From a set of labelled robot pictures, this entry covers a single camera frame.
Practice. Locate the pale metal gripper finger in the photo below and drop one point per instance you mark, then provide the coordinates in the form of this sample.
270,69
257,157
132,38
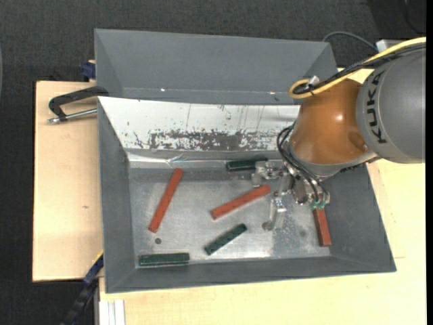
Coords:
278,213
265,172

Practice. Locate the dark green flat block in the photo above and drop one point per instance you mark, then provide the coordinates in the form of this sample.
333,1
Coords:
164,259
242,165
225,239

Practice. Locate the red-brown flat block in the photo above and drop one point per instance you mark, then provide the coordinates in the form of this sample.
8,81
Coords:
166,200
322,228
241,201

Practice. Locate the grey metal bin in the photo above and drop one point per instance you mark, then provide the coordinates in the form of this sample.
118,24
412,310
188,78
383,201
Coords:
203,66

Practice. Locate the pale flat board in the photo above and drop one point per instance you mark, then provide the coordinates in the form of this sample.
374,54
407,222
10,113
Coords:
64,181

